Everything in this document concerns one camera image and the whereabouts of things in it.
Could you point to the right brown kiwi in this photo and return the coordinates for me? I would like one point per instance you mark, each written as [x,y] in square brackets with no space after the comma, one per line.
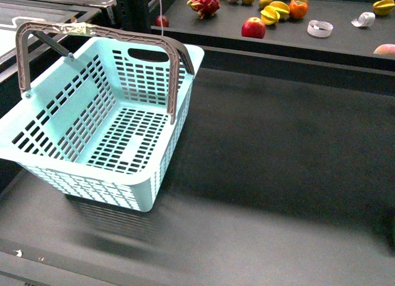
[264,3]

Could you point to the black shelf upright post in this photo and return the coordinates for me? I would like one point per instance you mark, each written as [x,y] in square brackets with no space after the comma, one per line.
[134,15]

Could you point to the front yellow starfruit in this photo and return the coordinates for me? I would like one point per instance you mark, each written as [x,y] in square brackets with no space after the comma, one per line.
[269,15]

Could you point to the pink dragon fruit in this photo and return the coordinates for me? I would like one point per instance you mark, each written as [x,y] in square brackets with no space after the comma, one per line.
[204,8]

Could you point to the small dark red apple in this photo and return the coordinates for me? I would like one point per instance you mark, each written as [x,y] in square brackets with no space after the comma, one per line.
[162,21]

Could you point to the rear yellow starfruit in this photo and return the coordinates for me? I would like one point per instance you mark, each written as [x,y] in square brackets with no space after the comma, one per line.
[281,7]

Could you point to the grey basket handle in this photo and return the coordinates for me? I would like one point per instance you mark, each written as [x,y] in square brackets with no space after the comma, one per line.
[26,29]
[170,45]

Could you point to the clear tape roll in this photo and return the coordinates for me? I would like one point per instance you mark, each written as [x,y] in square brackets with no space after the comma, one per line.
[319,29]

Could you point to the light blue plastic basket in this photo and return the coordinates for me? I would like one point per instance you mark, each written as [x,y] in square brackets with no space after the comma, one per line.
[96,125]

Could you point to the orange persimmon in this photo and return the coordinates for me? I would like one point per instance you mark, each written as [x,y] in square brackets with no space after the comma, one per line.
[298,9]

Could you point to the pink peach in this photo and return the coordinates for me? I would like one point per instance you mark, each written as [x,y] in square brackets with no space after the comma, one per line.
[385,49]

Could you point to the far right yellow starfruit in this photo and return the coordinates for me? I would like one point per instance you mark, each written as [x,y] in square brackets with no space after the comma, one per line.
[383,7]

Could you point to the yellow starfruit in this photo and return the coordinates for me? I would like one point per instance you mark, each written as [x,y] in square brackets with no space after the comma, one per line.
[281,7]
[269,15]
[383,7]

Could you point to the large red apple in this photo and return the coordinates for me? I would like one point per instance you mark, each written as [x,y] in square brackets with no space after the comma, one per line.
[253,27]

